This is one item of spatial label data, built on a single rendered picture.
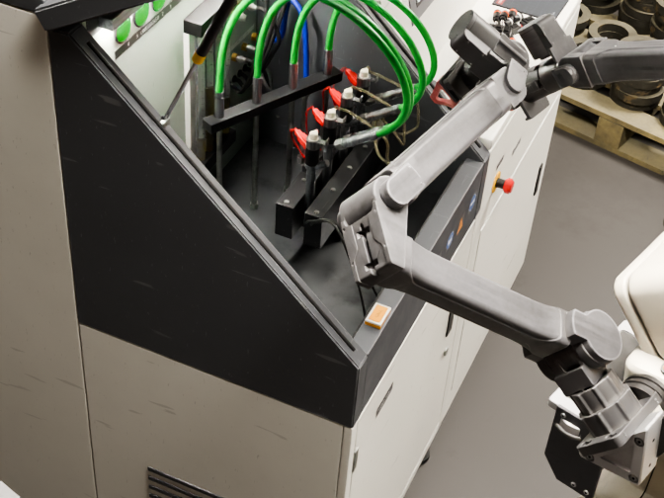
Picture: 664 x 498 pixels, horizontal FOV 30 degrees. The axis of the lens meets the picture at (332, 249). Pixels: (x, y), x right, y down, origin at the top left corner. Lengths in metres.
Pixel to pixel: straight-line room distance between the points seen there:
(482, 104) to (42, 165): 0.80
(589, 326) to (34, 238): 1.08
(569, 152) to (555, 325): 2.60
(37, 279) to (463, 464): 1.32
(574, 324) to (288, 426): 0.76
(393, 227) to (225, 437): 0.96
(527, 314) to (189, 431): 0.97
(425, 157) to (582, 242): 2.28
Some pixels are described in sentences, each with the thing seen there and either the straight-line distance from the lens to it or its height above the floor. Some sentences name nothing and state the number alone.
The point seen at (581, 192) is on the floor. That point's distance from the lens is 4.16.
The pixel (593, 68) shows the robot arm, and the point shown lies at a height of 1.43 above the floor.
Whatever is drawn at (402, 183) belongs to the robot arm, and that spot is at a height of 1.52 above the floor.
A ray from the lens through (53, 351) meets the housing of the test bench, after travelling 2.56.
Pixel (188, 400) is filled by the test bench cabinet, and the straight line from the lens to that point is 2.43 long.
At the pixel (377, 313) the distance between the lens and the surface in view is 2.22.
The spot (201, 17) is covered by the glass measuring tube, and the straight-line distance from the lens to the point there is 2.36.
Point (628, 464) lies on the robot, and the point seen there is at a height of 1.14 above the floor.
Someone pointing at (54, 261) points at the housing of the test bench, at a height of 0.93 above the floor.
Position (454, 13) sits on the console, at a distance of 2.96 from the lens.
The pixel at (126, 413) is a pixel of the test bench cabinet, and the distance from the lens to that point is 2.56.
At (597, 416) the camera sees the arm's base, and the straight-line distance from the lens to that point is 1.79.
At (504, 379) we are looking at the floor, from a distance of 3.48.
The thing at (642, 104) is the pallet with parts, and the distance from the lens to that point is 4.33.
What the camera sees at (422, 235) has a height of 0.95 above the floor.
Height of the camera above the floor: 2.51
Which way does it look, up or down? 42 degrees down
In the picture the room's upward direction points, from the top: 5 degrees clockwise
